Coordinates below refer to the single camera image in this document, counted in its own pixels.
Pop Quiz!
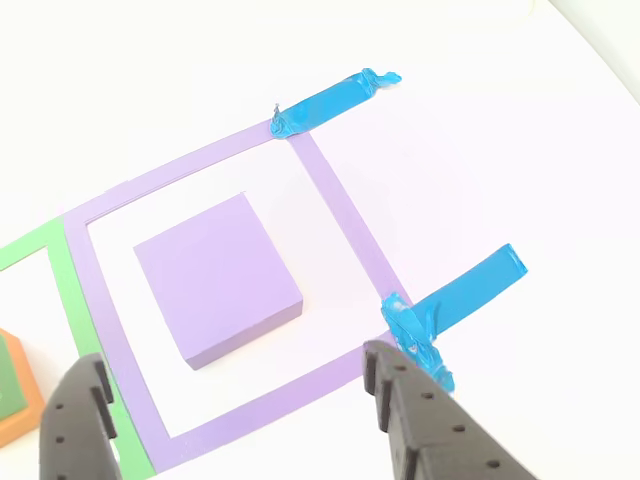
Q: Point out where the purple square frame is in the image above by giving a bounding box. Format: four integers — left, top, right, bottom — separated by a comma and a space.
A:
62, 119, 415, 476

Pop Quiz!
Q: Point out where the green square frame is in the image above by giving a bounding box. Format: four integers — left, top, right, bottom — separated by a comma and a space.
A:
0, 217, 156, 480

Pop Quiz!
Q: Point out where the large purple cube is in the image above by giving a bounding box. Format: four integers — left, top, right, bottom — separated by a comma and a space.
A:
132, 192, 305, 372

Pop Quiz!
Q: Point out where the green cube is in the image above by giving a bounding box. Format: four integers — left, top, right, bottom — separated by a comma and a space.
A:
0, 333, 27, 424

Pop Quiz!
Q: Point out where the orange cube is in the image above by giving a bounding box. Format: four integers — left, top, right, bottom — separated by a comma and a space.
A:
0, 328, 46, 447

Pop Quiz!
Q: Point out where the blue tape strip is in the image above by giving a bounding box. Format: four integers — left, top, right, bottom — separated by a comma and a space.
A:
269, 67, 403, 140
380, 243, 530, 396

